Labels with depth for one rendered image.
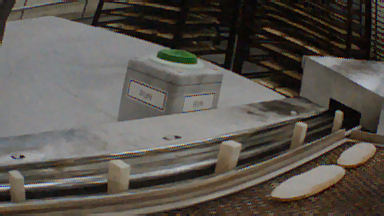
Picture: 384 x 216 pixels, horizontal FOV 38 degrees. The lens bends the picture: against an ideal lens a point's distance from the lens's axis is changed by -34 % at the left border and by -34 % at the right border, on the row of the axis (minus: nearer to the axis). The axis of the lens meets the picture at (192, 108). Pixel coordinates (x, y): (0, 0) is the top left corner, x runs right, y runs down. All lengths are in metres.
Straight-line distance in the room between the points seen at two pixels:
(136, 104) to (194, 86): 0.06
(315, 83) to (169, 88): 0.25
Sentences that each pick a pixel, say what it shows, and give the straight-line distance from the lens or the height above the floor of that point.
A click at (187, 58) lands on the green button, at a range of 0.78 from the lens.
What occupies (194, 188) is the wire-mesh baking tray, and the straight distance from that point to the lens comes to 0.46.
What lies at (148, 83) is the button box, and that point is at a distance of 0.77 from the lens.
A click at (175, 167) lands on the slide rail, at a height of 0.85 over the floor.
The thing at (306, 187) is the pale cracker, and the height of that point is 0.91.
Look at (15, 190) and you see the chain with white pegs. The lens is 0.46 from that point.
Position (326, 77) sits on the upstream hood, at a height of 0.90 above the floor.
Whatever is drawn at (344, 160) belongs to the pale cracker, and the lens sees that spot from 0.56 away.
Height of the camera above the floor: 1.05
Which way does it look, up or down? 14 degrees down
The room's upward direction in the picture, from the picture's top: 12 degrees clockwise
